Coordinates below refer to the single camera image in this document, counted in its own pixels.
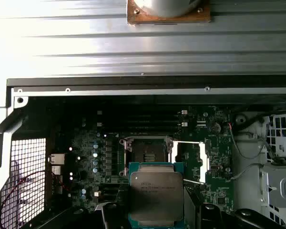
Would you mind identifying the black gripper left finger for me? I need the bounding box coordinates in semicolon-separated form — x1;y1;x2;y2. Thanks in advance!
20;202;130;229

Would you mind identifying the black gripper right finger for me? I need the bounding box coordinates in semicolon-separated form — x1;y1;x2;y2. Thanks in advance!
184;185;286;229

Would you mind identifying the thin wire locking lever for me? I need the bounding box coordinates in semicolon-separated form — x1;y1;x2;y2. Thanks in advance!
183;179;205;185
123;140;128;174

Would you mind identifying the silver CPU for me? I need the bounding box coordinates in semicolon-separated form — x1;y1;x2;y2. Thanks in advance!
128;162;184;229

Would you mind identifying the CPU socket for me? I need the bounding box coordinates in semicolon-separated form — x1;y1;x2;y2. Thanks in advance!
119;135;175;177

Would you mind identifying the green motherboard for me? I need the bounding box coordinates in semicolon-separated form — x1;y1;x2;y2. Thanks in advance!
47;104;234;229

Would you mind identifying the silver metal drive cage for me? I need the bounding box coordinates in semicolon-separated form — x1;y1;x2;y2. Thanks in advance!
259;112;286;226

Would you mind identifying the pale grey plastic shroud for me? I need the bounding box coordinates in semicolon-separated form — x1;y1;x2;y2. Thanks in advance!
232;112;271;167

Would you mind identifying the round coin cell battery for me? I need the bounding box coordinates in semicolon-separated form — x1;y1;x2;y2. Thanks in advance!
209;121;221;134

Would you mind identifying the black and silver PC case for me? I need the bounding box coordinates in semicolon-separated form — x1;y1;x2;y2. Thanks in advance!
0;77;286;229

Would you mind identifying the thin red wire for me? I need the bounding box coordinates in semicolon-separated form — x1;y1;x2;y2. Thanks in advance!
0;171;71;229

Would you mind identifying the thin grey wire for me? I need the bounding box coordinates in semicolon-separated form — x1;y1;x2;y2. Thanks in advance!
229;123;269;160

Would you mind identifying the square brown base plate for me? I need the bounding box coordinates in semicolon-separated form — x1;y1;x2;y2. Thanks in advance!
127;0;212;25

